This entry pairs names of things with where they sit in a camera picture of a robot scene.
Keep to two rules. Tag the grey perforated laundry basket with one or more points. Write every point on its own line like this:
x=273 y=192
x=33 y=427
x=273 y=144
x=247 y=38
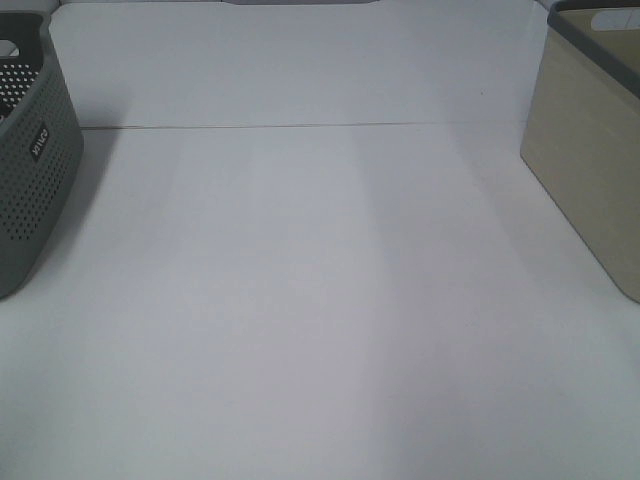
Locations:
x=41 y=144

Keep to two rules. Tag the beige bin with grey rim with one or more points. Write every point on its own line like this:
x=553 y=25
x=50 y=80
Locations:
x=581 y=139

